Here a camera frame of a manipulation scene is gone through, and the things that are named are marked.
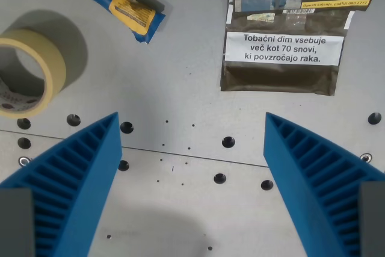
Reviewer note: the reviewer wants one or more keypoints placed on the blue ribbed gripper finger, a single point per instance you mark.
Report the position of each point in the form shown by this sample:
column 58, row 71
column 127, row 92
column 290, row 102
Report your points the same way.
column 78, row 178
column 312, row 175

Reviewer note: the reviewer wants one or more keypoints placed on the blue and yellow snack bag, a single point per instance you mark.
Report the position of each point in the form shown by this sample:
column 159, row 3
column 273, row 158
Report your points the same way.
column 126, row 4

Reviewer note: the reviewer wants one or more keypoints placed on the beige masking tape roll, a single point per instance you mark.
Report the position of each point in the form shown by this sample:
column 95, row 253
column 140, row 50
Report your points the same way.
column 51, row 67

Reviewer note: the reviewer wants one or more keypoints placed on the dark brown tobacco pouch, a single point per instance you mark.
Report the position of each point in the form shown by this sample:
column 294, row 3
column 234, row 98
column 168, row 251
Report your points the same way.
column 282, row 34

